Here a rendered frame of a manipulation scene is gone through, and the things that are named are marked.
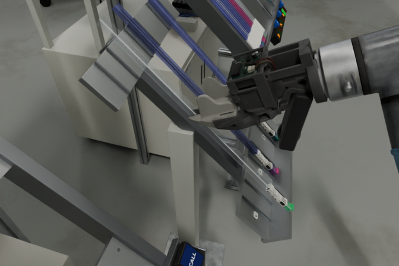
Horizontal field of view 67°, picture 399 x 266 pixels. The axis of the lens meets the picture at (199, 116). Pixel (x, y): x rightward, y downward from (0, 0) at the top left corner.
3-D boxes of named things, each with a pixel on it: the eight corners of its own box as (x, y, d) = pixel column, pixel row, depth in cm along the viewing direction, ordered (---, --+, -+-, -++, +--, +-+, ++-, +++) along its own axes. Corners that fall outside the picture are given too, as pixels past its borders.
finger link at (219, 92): (184, 79, 52) (233, 66, 47) (199, 105, 55) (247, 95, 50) (178, 91, 49) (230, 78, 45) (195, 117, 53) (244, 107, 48)
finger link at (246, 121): (214, 107, 49) (266, 92, 45) (218, 115, 50) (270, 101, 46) (210, 127, 45) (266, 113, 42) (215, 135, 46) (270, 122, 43)
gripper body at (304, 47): (229, 56, 47) (310, 29, 41) (249, 98, 51) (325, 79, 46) (220, 85, 41) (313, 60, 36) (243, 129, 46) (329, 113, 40)
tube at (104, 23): (287, 205, 64) (292, 204, 63) (287, 211, 63) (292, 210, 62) (100, 19, 44) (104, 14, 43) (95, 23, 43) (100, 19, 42)
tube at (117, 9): (273, 170, 74) (276, 168, 73) (272, 174, 73) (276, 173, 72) (114, 6, 54) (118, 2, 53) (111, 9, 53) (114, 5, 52)
